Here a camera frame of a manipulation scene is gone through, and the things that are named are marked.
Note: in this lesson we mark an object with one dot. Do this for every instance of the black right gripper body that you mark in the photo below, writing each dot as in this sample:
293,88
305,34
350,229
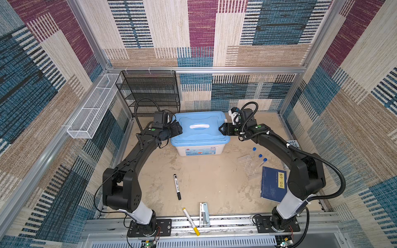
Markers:
233,129

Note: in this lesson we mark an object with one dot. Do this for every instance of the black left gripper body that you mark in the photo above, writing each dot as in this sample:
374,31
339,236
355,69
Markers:
173,130

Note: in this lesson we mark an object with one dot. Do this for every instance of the white plastic storage bin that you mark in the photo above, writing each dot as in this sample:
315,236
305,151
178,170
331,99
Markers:
200,150

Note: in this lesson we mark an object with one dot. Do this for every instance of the blue plastic bin lid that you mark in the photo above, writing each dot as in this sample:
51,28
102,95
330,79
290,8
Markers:
200,129

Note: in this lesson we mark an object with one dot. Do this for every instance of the clear test tube rack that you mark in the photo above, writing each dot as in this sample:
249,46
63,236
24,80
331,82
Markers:
250,167

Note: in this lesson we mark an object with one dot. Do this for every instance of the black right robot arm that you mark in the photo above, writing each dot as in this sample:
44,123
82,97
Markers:
306,173

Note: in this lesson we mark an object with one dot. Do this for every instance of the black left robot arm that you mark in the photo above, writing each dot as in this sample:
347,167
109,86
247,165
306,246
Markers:
121,190

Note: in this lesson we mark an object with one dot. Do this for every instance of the black marker pen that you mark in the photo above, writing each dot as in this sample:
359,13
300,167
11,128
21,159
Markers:
177,187

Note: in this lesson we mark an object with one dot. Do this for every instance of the colourful treehouse book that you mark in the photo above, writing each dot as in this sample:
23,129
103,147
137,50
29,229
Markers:
294,143

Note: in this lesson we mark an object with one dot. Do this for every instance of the dark blue book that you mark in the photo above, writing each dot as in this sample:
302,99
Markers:
273,184

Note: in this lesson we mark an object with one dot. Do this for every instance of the white yellow marker pen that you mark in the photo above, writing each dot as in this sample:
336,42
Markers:
191,222

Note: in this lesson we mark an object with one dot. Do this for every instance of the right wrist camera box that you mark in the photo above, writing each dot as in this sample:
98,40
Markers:
234,114

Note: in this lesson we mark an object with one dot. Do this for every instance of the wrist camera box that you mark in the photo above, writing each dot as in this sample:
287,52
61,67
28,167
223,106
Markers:
234,114
161,118

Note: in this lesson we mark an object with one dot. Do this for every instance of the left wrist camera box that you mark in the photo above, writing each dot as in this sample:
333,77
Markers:
161,118

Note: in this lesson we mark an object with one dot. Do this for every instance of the black wire mesh shelf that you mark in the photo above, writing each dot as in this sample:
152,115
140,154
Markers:
155,89

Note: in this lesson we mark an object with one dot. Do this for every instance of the metal clamp bracket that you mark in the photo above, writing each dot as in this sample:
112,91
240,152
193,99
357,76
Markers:
204,219

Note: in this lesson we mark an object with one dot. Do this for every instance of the white wire mesh basket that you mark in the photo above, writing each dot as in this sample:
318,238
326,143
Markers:
90,116

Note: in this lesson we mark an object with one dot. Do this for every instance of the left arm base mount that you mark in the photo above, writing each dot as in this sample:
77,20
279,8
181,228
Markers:
159,227

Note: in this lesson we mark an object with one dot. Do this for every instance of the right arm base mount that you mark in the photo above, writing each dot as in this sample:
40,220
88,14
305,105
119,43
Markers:
275,224

